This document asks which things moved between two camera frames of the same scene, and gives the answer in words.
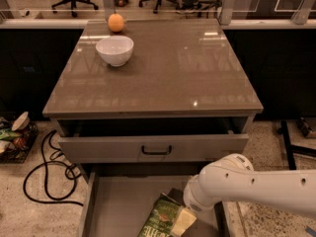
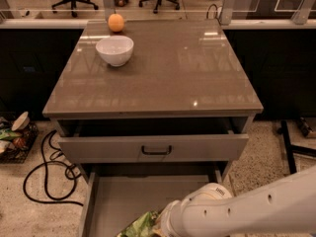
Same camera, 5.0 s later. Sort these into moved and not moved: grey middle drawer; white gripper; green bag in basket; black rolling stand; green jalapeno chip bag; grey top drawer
Moved: white gripper; green jalapeno chip bag
Not moved: black rolling stand; grey middle drawer; grey top drawer; green bag in basket
